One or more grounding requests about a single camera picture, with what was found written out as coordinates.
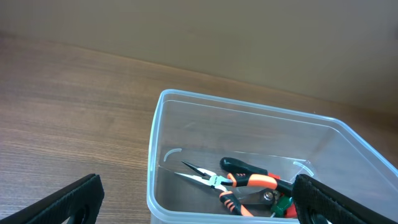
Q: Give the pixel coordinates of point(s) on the orange black needle-nose pliers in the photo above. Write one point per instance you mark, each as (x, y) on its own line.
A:
(220, 184)

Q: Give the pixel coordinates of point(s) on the clear plastic container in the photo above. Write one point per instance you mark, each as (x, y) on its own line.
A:
(192, 128)

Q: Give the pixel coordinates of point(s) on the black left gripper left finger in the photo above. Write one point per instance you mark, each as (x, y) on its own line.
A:
(77, 203)

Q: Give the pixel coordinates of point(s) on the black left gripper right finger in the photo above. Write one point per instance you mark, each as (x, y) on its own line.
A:
(316, 202)

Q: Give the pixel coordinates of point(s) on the green handled screwdriver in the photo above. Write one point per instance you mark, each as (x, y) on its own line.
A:
(278, 210)

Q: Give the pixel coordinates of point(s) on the red handled cutters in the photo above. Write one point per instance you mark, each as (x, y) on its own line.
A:
(264, 199)

